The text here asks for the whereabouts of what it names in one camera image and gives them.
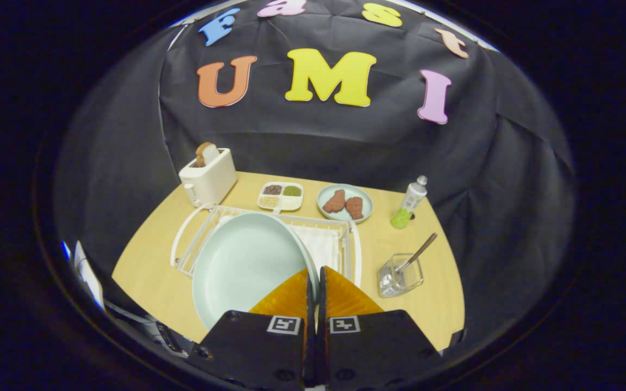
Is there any bread slice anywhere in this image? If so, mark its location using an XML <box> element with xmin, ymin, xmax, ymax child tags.
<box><xmin>195</xmin><ymin>142</ymin><xmax>219</xmax><ymax>168</ymax></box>

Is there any white drying mat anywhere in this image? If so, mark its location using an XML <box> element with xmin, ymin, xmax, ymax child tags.
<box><xmin>291</xmin><ymin>225</ymin><xmax>343</xmax><ymax>272</ymax></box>

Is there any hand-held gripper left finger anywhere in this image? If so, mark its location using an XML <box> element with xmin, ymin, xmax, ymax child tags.
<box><xmin>188</xmin><ymin>266</ymin><xmax>316</xmax><ymax>391</ymax></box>

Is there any divided white seed tray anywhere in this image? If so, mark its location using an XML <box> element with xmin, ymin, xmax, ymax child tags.
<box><xmin>257</xmin><ymin>182</ymin><xmax>304</xmax><ymax>212</ymax></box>

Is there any clear wire basket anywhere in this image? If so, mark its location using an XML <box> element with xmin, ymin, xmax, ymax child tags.
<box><xmin>377</xmin><ymin>253</ymin><xmax>425</xmax><ymax>298</ymax></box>

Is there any wooden handled spoon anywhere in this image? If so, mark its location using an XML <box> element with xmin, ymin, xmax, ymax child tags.
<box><xmin>395</xmin><ymin>233</ymin><xmax>438</xmax><ymax>275</ymax></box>

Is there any pale green plate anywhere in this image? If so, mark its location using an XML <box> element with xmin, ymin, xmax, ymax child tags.
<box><xmin>192</xmin><ymin>212</ymin><xmax>320</xmax><ymax>331</ymax></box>

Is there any black backdrop cloth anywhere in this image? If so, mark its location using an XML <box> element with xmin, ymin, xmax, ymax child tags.
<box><xmin>52</xmin><ymin>0</ymin><xmax>577</xmax><ymax>348</ymax></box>

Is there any bottle with green liquid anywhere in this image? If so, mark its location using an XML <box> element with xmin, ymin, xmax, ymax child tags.
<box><xmin>391</xmin><ymin>175</ymin><xmax>428</xmax><ymax>230</ymax></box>

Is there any white toaster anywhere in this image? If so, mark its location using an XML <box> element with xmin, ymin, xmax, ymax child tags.
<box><xmin>178</xmin><ymin>148</ymin><xmax>237</xmax><ymax>208</ymax></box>

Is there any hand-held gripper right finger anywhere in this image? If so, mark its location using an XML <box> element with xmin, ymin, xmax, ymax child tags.
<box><xmin>317</xmin><ymin>265</ymin><xmax>444</xmax><ymax>391</ymax></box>

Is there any white wire dish rack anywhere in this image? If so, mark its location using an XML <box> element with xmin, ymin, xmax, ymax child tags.
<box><xmin>170</xmin><ymin>204</ymin><xmax>362</xmax><ymax>288</ymax></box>

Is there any small plate with meat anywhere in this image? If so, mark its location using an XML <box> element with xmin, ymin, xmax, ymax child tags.
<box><xmin>317</xmin><ymin>184</ymin><xmax>373</xmax><ymax>224</ymax></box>

